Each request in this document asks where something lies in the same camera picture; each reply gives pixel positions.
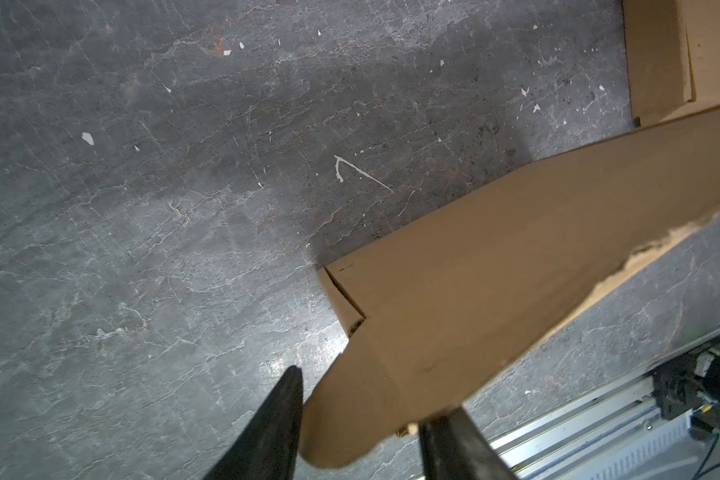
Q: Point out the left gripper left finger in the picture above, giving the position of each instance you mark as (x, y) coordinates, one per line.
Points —
(268, 446)

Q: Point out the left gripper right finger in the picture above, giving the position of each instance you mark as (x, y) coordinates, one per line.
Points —
(452, 447)

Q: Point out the cardboard stack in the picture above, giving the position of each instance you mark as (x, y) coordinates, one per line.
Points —
(436, 309)

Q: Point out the brown cardboard box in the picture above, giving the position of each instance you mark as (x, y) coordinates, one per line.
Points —
(673, 57)

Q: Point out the right small circuit board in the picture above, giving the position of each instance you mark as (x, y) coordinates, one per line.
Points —
(704, 422)

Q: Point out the slotted grey cable duct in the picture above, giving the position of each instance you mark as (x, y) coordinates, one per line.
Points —
(622, 450)

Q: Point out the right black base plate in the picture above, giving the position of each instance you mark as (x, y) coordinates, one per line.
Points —
(689, 380)

